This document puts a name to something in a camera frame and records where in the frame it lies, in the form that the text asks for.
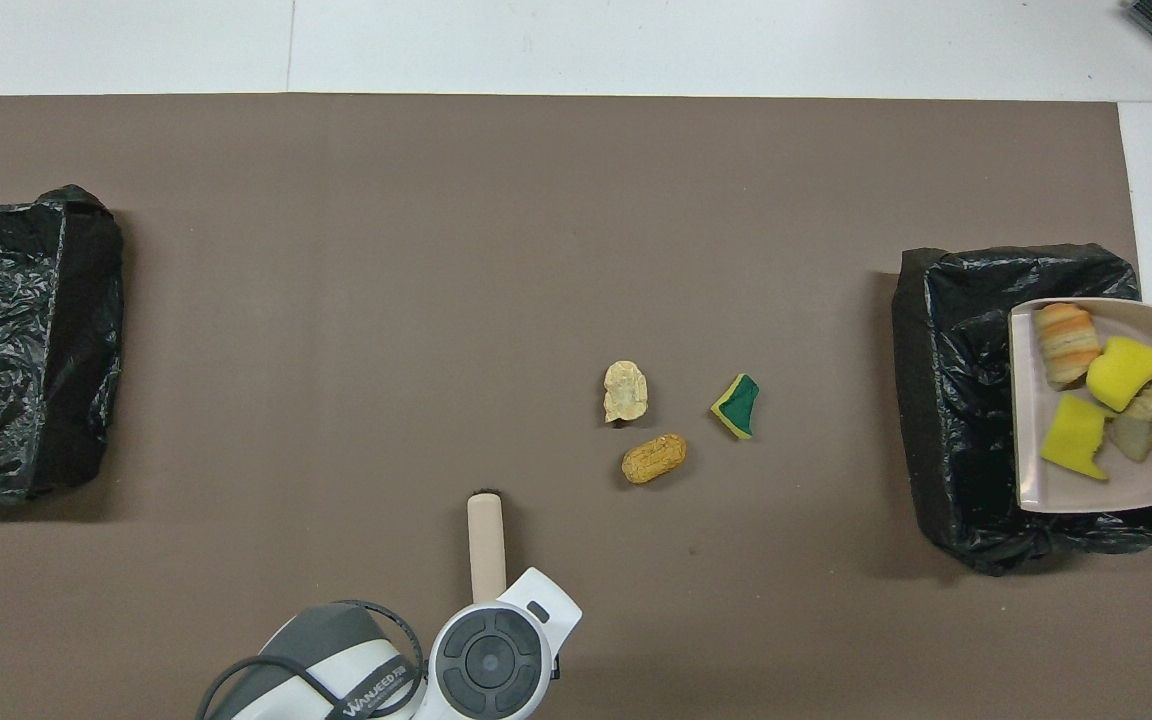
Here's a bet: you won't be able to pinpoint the black left arm gripper cable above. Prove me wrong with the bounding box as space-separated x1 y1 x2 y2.
198 598 427 720

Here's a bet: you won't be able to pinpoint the brown oval bread roll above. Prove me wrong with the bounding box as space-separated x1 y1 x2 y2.
621 432 688 487

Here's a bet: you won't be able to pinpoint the thin green yellow sponge scrap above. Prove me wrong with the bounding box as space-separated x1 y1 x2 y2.
710 373 761 442

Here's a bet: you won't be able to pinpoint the yellow notched sponge piece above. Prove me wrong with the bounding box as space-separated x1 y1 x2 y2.
1038 391 1110 482

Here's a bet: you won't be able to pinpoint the thick yellow green sponge chunk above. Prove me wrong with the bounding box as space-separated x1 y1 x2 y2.
1086 336 1152 414

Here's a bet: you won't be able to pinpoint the pale bread chunk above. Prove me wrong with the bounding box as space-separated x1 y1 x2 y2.
1108 371 1152 464

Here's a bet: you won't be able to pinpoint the striped croissant piece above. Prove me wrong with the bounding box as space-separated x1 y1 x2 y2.
1034 302 1104 390

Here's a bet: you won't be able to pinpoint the brown table mat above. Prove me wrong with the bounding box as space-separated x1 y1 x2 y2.
0 93 1152 720

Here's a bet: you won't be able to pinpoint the beige hand brush black bristles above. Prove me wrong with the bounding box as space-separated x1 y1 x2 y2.
466 489 508 606

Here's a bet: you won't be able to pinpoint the black bag lined bin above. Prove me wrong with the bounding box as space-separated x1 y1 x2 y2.
891 243 1152 577
0 185 125 501

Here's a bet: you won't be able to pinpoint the pale bread piece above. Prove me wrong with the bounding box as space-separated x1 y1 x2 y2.
603 360 650 425

